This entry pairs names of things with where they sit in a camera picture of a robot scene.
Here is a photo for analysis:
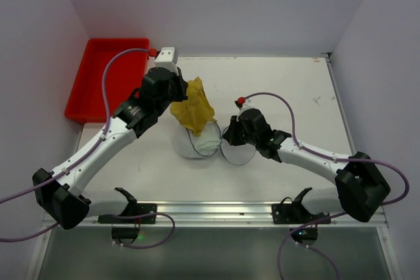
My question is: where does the white mesh laundry bag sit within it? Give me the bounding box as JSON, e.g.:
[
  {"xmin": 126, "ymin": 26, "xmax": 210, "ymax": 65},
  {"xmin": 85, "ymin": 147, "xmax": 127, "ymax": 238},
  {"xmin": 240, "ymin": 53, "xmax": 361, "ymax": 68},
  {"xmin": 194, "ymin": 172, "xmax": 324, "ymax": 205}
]
[{"xmin": 171, "ymin": 122, "xmax": 256, "ymax": 166}]

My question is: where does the yellow bra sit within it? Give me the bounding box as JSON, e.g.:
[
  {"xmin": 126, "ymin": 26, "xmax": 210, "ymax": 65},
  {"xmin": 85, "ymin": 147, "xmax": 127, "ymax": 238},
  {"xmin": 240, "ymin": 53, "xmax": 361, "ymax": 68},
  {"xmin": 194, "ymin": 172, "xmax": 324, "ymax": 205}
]
[{"xmin": 170, "ymin": 77, "xmax": 217, "ymax": 136}]

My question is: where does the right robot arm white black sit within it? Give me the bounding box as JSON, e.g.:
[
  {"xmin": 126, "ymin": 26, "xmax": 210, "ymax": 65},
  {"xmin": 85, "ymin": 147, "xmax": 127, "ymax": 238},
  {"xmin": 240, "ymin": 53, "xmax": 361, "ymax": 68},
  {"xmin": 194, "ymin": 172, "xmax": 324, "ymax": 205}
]
[{"xmin": 222, "ymin": 108, "xmax": 390, "ymax": 222}]

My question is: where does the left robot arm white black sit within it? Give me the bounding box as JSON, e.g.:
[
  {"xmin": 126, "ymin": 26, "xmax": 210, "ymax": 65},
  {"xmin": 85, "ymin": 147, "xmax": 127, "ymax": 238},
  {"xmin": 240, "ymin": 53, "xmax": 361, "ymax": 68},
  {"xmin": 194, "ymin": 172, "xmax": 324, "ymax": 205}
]
[{"xmin": 32, "ymin": 67, "xmax": 188, "ymax": 230}]

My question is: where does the red plastic tray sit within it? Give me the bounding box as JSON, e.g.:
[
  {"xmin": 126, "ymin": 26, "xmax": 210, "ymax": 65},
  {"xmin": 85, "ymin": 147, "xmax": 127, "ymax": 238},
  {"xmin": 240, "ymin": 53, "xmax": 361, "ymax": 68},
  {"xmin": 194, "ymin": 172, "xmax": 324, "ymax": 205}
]
[{"xmin": 65, "ymin": 38, "xmax": 150, "ymax": 125}]

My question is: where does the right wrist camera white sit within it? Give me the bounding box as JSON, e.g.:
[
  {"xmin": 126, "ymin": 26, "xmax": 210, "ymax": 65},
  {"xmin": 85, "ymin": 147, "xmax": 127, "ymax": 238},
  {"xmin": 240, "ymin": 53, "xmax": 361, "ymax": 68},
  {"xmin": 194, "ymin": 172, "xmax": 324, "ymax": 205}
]
[{"xmin": 234, "ymin": 97, "xmax": 255, "ymax": 116}]

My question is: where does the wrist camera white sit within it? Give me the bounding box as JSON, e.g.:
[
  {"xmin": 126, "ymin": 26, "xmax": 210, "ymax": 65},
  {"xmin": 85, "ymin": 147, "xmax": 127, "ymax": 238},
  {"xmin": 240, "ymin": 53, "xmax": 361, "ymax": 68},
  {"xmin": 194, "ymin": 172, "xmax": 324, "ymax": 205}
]
[
  {"xmin": 154, "ymin": 47, "xmax": 178, "ymax": 73},
  {"xmin": 234, "ymin": 97, "xmax": 255, "ymax": 116}
]

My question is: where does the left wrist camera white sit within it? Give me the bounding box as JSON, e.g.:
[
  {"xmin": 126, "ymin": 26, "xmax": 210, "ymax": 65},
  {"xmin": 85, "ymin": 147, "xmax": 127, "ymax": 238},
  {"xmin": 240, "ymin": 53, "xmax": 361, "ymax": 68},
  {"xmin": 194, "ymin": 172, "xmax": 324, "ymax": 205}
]
[{"xmin": 154, "ymin": 47, "xmax": 178, "ymax": 73}]

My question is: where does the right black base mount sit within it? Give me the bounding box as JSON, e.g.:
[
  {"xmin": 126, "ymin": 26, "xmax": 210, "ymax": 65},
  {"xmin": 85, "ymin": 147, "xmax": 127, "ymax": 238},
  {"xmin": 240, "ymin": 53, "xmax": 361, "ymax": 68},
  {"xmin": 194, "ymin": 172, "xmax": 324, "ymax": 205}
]
[{"xmin": 271, "ymin": 197, "xmax": 329, "ymax": 246}]

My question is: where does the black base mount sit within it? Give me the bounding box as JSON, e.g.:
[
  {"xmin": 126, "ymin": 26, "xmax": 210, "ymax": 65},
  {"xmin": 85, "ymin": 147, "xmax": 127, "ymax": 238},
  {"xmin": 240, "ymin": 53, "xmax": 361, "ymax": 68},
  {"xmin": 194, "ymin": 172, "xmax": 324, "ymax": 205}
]
[
  {"xmin": 98, "ymin": 201, "xmax": 158, "ymax": 245},
  {"xmin": 271, "ymin": 197, "xmax": 329, "ymax": 246}
]

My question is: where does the aluminium mounting rail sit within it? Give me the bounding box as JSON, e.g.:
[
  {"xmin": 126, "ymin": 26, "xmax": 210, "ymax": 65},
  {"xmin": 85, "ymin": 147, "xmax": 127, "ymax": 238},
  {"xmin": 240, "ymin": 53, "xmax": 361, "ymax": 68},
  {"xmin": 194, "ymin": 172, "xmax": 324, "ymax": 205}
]
[{"xmin": 79, "ymin": 199, "xmax": 388, "ymax": 228}]

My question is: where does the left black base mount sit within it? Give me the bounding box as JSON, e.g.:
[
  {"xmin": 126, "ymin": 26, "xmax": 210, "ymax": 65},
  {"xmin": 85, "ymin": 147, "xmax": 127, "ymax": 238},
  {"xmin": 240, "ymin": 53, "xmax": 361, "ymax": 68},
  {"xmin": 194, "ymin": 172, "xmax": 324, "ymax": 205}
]
[{"xmin": 98, "ymin": 201, "xmax": 158, "ymax": 245}]

